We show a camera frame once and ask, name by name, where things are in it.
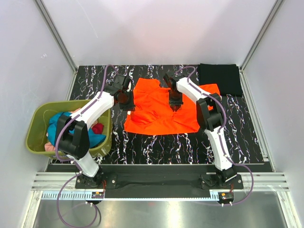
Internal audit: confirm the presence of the dark red t shirt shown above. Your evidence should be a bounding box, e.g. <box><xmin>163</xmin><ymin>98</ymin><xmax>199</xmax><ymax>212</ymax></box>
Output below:
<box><xmin>91</xmin><ymin>123</ymin><xmax>104</xmax><ymax>134</ymax></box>

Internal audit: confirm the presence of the pink t shirt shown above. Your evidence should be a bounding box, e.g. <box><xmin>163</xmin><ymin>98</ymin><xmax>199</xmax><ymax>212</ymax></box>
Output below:
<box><xmin>44</xmin><ymin>142</ymin><xmax>55</xmax><ymax>152</ymax></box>

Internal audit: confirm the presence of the left aluminium corner post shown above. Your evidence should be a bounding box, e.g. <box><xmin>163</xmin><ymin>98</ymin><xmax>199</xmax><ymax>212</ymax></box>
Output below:
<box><xmin>33</xmin><ymin>0</ymin><xmax>78</xmax><ymax>73</ymax></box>

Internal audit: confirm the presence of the olive green plastic basket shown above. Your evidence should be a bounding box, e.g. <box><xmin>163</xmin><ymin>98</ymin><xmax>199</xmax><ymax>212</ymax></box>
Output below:
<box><xmin>26</xmin><ymin>100</ymin><xmax>113</xmax><ymax>160</ymax></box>

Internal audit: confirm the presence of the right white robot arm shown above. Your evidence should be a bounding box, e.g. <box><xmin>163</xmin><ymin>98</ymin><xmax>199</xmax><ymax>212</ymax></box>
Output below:
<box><xmin>163</xmin><ymin>72</ymin><xmax>237</xmax><ymax>188</ymax></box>

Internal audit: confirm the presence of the folded black t shirt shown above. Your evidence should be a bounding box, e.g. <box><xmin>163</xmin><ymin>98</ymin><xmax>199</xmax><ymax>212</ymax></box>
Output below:
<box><xmin>197</xmin><ymin>64</ymin><xmax>243</xmax><ymax>97</ymax></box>

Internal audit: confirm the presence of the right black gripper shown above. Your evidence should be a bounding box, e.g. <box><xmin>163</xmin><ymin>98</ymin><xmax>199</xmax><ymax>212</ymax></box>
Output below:
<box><xmin>168</xmin><ymin>90</ymin><xmax>183</xmax><ymax>110</ymax></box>

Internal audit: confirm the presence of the aluminium corner post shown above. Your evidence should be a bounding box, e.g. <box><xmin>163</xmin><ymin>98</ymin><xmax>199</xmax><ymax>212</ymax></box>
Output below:
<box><xmin>33</xmin><ymin>0</ymin><xmax>78</xmax><ymax>73</ymax></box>
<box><xmin>239</xmin><ymin>0</ymin><xmax>285</xmax><ymax>72</ymax></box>

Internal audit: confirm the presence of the right aluminium corner post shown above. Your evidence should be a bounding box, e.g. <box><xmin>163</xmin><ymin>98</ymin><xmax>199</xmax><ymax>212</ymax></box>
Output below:
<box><xmin>239</xmin><ymin>0</ymin><xmax>285</xmax><ymax>72</ymax></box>

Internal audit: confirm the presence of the orange t shirt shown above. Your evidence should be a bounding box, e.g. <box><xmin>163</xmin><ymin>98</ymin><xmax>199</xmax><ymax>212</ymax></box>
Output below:
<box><xmin>124</xmin><ymin>77</ymin><xmax>221</xmax><ymax>135</ymax></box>

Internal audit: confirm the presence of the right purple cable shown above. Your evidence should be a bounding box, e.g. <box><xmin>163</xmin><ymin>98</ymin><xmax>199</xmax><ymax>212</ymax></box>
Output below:
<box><xmin>174</xmin><ymin>66</ymin><xmax>255</xmax><ymax>206</ymax></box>

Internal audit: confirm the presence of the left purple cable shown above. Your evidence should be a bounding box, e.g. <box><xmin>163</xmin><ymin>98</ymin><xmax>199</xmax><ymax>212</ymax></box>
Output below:
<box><xmin>54</xmin><ymin>64</ymin><xmax>119</xmax><ymax>226</ymax></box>

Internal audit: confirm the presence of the teal t shirt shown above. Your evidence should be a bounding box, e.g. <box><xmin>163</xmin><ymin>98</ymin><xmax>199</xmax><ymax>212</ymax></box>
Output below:
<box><xmin>46</xmin><ymin>110</ymin><xmax>106</xmax><ymax>149</ymax></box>

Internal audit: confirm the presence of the aluminium frame rail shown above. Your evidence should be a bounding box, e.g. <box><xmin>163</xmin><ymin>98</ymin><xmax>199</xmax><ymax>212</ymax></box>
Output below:
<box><xmin>31</xmin><ymin>172</ymin><xmax>75</xmax><ymax>190</ymax></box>

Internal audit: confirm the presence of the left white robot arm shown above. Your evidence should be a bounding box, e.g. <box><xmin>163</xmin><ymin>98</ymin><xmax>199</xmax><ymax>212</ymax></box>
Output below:
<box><xmin>55</xmin><ymin>75</ymin><xmax>135</xmax><ymax>188</ymax></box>

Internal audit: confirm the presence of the purple cable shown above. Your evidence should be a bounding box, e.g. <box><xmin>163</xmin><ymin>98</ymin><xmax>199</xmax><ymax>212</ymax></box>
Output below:
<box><xmin>54</xmin><ymin>64</ymin><xmax>119</xmax><ymax>226</ymax></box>
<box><xmin>174</xmin><ymin>66</ymin><xmax>255</xmax><ymax>206</ymax></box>

